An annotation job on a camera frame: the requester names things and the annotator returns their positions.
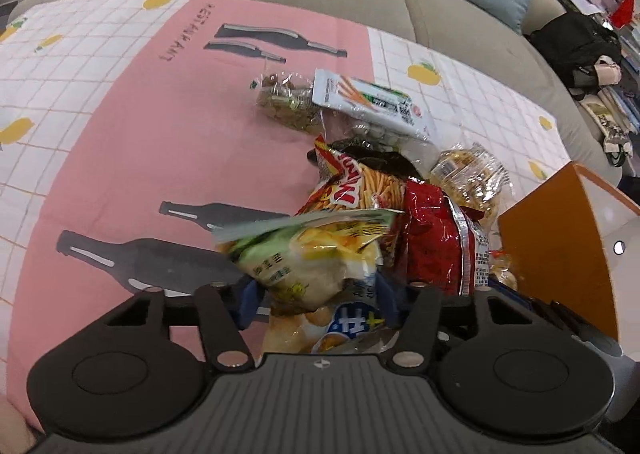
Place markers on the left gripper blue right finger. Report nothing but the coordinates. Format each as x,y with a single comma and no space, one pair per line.
387,303

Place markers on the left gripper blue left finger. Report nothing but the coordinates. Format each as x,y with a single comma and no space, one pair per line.
249,294

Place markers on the green yellow chip bag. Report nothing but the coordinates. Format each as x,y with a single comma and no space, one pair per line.
319,271

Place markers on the red snack bag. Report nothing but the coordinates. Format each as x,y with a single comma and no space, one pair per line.
440,243

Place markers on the clear bag of waffle cookies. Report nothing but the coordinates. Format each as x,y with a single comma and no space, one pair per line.
473,178

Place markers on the white carrot stick snack pack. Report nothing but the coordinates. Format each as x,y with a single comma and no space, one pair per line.
393,110

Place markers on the clear bag of brown nuts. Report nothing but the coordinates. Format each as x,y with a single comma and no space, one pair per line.
287,98

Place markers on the orange stick snack bag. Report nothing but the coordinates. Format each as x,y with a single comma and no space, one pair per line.
347,184

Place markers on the dark seaweed snack packet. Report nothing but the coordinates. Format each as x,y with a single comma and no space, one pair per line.
375,156

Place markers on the orange white storage box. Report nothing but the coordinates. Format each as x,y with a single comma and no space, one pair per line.
575,240

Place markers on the black bag on sofa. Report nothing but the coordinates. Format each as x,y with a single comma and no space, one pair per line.
584,54

